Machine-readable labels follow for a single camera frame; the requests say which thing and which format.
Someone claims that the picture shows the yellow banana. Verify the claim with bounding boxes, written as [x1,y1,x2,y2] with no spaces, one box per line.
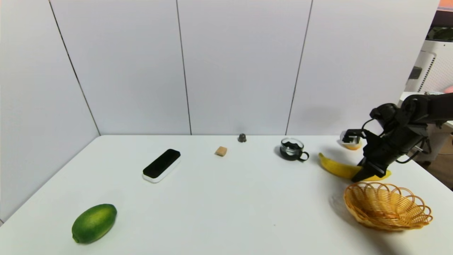
[318,153,392,181]

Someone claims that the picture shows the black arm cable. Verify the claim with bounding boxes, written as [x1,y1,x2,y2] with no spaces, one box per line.
[396,139,427,164]

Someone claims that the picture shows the white side table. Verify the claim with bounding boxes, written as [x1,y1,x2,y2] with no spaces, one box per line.
[400,91,453,163]

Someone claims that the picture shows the yellow woven basket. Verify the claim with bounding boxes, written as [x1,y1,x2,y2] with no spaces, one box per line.
[344,182,433,231]

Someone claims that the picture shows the black and white eraser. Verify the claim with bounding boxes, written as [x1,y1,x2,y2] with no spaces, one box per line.
[143,149,181,183]

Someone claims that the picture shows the green lime fruit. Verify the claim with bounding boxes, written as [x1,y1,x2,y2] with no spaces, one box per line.
[72,204,117,244]

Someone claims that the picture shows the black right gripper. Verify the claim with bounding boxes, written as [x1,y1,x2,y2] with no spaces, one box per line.
[351,130,426,183]

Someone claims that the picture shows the glass cup with black handle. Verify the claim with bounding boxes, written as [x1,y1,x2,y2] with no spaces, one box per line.
[279,138,309,162]

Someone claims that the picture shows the peeled white orange fruit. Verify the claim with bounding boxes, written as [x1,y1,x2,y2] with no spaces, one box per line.
[340,131,362,151]

